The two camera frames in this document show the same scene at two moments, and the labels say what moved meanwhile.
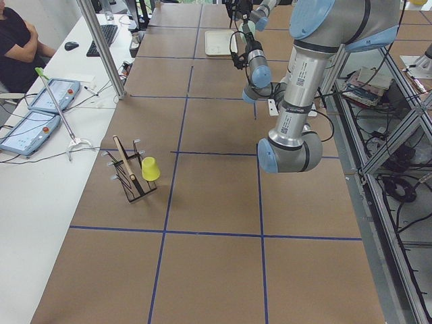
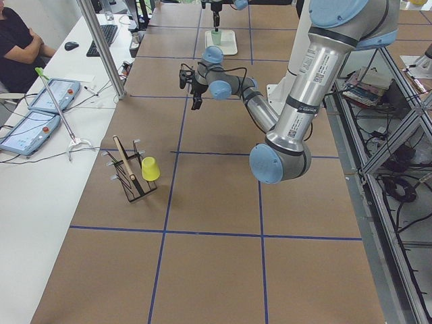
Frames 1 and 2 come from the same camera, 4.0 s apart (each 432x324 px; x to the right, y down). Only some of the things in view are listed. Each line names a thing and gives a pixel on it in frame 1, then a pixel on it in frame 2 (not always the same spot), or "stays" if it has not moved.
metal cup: x=135 y=43 stays
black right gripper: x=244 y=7 to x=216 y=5
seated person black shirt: x=22 y=55 stays
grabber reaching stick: x=75 y=141 stays
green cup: x=251 y=25 to x=216 y=37
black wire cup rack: x=127 y=169 stays
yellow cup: x=150 y=171 stays
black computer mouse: x=69 y=46 stays
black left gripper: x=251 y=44 to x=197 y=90
